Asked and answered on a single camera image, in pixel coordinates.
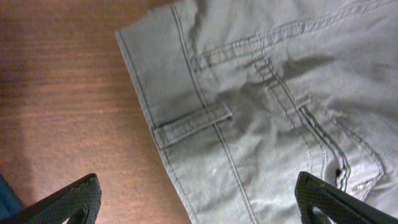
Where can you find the folded navy blue garment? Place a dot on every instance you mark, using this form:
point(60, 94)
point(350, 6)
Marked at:
point(10, 202)

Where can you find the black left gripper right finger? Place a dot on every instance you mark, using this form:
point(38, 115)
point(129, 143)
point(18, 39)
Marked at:
point(320, 202)

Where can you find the grey shorts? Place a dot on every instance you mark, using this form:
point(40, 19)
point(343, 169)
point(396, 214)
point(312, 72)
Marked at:
point(241, 96)

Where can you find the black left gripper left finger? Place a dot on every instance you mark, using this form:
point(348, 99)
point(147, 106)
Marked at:
point(79, 203)

